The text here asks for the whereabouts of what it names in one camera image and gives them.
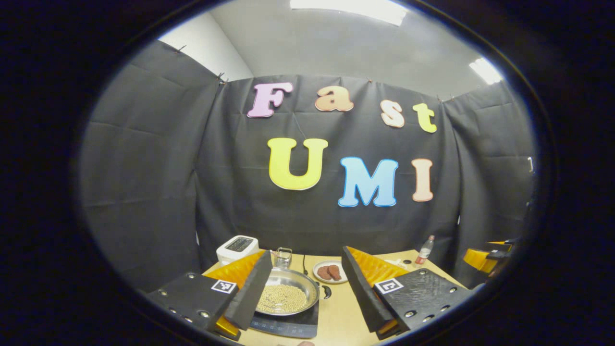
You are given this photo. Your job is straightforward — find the ceiling light panel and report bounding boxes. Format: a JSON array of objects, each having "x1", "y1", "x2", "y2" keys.
[
  {"x1": 470, "y1": 58, "x2": 503, "y2": 86},
  {"x1": 291, "y1": 0, "x2": 409, "y2": 25}
]

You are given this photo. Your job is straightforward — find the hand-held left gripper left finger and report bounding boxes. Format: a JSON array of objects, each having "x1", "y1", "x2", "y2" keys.
[{"x1": 146, "y1": 249, "x2": 273, "y2": 342}]

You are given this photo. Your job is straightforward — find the steel pot with black handles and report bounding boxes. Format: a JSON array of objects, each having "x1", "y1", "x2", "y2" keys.
[{"x1": 255, "y1": 268, "x2": 332, "y2": 317}]

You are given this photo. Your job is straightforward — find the pile of soybeans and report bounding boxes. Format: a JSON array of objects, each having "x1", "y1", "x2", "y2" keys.
[{"x1": 257, "y1": 284, "x2": 308, "y2": 314}]

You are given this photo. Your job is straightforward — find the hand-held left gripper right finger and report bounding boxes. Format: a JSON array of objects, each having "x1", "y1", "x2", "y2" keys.
[{"x1": 341, "y1": 246, "x2": 475, "y2": 341}]

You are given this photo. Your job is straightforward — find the clear water bottle red label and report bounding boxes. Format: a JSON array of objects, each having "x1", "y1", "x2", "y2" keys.
[{"x1": 414, "y1": 235, "x2": 435, "y2": 267}]

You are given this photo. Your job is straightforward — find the white toaster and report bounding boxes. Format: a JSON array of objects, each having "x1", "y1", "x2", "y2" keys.
[{"x1": 216, "y1": 235, "x2": 259, "y2": 266}]

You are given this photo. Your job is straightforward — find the black induction cooktop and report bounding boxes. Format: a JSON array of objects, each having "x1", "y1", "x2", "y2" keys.
[{"x1": 250, "y1": 298, "x2": 320, "y2": 339}]

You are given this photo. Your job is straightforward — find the white oval plate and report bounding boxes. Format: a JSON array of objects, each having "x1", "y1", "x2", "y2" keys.
[{"x1": 313, "y1": 260, "x2": 347, "y2": 284}]

